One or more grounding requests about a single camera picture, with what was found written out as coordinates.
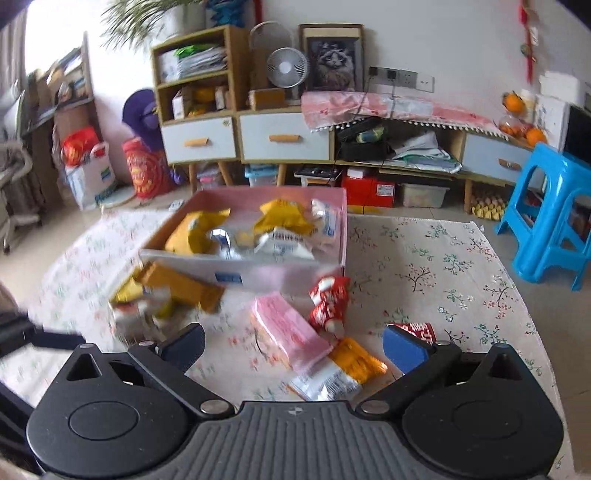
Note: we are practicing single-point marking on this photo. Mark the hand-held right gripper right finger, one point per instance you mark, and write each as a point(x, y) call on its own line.
point(406, 348)

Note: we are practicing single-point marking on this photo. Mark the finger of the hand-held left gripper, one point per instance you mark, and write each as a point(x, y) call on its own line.
point(55, 339)

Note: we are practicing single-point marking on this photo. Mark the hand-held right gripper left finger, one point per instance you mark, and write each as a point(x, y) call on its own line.
point(184, 348)

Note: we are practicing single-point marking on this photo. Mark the red candy packet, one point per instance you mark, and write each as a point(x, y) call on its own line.
point(418, 331)
point(325, 304)

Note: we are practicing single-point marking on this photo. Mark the gold wrapper snack packet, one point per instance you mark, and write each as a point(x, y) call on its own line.
point(184, 286)

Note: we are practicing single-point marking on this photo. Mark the white pecan snack packet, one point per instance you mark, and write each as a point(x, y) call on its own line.
point(129, 318)

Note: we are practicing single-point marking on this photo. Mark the yellow foil snack packet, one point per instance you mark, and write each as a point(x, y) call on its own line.
point(129, 293)

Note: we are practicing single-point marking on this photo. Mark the pink snack packet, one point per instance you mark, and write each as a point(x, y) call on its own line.
point(286, 327)

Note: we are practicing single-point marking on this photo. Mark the yellow snack packet orange print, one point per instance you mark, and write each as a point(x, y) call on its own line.
point(281, 217)
point(189, 235)

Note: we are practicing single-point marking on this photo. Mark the small white blue snack packet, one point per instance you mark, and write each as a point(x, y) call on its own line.
point(224, 240)

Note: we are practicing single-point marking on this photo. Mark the pink cardboard box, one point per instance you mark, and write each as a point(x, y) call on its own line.
point(286, 277)

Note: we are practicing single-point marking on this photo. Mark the white snack packet black print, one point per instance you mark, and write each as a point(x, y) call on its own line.
point(281, 244)

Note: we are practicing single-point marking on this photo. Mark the white snack packet blue stripe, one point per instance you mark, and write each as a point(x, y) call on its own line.
point(328, 219)

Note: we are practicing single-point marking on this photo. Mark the floral tablecloth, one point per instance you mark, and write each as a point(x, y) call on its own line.
point(438, 277)

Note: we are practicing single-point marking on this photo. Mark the white power adapter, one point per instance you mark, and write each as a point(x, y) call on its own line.
point(176, 206)

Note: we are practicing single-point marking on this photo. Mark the clear storage container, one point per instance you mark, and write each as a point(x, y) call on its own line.
point(425, 196)

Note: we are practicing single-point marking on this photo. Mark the round white board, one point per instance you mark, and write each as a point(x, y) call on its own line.
point(120, 198)

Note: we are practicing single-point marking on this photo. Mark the yellow egg tray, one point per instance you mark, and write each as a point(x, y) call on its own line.
point(489, 210)

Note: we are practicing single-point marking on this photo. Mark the white shopping bag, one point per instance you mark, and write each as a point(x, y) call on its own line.
point(92, 180)

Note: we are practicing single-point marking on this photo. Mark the red cardboard box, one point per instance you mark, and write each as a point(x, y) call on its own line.
point(364, 189)

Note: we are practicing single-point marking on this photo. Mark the office chair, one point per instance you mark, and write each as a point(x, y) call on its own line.
point(14, 166)

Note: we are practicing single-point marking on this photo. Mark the clear storage box grey lid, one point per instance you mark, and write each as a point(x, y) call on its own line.
point(210, 177)

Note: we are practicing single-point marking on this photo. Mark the red drum-shaped gift bag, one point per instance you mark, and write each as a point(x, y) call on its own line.
point(147, 170)

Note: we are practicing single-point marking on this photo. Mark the clear storage box blue lid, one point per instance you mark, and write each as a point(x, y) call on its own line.
point(261, 177)

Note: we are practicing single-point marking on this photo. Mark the red plastic bag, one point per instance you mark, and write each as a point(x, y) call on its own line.
point(78, 147)

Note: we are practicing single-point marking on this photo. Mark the pile of papers and bags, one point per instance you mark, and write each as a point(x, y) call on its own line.
point(425, 152)

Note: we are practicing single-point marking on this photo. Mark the black box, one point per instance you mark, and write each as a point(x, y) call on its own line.
point(364, 151)

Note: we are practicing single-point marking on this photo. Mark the white drawer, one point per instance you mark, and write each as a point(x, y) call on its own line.
point(258, 143)
point(480, 157)
point(175, 143)

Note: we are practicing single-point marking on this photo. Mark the low wooden cabinet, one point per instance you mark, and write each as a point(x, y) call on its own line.
point(455, 143)

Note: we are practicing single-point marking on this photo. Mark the wooden bookshelf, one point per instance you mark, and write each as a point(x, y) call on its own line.
point(69, 120)

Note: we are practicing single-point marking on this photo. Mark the purple plush toy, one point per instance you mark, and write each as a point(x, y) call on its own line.
point(138, 115)

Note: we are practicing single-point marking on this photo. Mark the pink patterned cloth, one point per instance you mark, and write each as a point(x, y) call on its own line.
point(415, 110)

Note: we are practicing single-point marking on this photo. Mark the blue plastic stool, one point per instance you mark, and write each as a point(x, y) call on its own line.
point(554, 161)

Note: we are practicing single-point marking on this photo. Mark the white carton box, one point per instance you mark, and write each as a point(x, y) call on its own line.
point(181, 106)

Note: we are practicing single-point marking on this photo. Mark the bag of oranges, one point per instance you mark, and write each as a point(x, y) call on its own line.
point(512, 127)

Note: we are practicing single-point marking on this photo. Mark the orange fruit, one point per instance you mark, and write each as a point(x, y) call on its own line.
point(536, 136)
point(515, 102)

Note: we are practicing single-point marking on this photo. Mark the yellow toy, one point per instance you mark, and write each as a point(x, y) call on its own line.
point(203, 94)

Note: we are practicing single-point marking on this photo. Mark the brown cardboard box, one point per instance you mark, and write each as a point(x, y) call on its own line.
point(268, 99)

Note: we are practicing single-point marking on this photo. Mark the white decorated box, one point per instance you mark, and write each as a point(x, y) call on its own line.
point(551, 120)

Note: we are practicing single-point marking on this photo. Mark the black microwave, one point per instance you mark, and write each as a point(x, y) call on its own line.
point(579, 134)

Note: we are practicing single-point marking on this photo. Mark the tall wooden shelf cabinet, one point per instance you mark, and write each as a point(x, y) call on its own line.
point(235, 69)

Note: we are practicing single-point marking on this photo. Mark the stack of papers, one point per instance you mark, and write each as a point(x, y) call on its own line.
point(203, 62)

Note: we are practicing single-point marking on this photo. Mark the framed cat picture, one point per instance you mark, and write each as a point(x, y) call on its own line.
point(332, 60)

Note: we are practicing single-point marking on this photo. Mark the white desk fan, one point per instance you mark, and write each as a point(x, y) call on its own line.
point(286, 67)

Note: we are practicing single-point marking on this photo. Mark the white foam box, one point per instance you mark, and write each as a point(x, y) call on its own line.
point(558, 85)

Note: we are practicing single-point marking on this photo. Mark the white mesh fan cover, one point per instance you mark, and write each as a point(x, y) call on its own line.
point(263, 37)

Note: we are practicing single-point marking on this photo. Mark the red hanging ornament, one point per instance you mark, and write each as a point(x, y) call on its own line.
point(531, 41)

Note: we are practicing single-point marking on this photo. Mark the potted plant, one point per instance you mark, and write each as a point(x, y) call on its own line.
point(138, 18)

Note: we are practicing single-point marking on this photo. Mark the wall power outlets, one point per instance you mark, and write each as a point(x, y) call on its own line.
point(406, 78)

